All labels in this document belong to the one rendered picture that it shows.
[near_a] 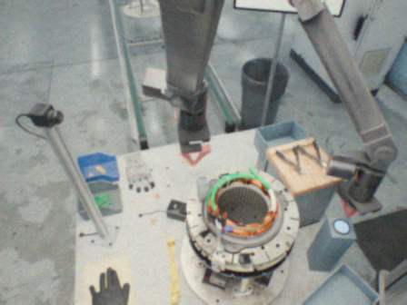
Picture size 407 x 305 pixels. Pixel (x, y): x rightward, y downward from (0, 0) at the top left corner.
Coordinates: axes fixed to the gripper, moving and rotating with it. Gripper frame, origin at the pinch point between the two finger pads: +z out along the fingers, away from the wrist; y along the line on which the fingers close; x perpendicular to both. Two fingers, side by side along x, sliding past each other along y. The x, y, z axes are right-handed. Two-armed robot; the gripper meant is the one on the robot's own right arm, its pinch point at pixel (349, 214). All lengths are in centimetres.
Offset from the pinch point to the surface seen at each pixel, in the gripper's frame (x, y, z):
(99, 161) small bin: -73, -71, 24
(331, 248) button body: -2.7, 1.8, 13.9
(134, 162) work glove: -58, -67, 25
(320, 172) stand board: 2.8, -18.2, 2.3
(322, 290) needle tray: -14.7, 13.6, 8.4
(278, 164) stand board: -8.9, -25.2, 1.6
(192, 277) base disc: -45, -8, 29
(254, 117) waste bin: 42, -148, 81
